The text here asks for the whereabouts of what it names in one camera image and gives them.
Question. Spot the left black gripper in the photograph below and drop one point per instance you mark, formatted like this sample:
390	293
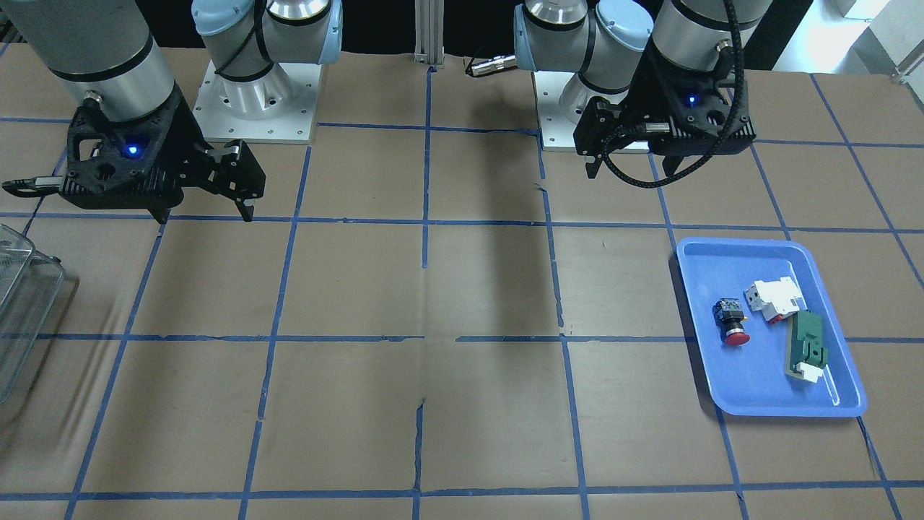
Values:
644	92

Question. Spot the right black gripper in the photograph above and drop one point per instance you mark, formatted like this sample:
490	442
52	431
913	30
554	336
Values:
189	137

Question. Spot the red emergency stop button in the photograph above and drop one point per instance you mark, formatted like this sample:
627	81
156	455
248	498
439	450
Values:
730	317

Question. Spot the blue plastic tray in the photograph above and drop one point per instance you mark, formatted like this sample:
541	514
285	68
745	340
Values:
751	380

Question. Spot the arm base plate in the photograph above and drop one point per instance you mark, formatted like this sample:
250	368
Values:
279	108
560	100

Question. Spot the aluminium frame post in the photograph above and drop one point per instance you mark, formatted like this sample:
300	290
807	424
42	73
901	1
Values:
428	25

